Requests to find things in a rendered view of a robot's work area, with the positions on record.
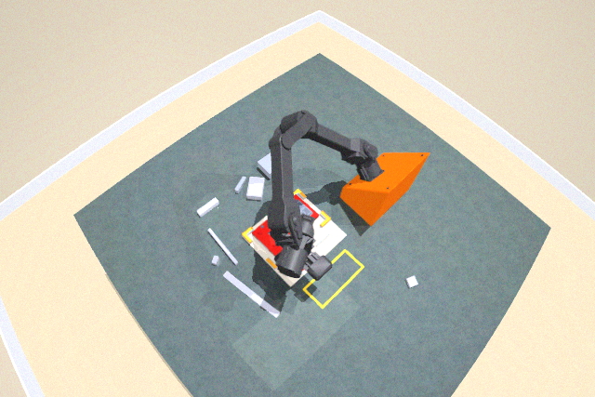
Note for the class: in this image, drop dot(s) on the grey rectangular bar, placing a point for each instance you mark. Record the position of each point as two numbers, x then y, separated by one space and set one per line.
222 245

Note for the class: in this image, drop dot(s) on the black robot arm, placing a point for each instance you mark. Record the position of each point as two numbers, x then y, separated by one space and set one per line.
283 212

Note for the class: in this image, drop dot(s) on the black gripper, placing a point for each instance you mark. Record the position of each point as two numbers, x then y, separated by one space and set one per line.
317 266

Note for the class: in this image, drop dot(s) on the red rectangular plate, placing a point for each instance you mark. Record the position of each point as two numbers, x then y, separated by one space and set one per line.
262 233

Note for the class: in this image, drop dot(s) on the small white cube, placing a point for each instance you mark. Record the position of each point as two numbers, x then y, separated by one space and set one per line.
411 281

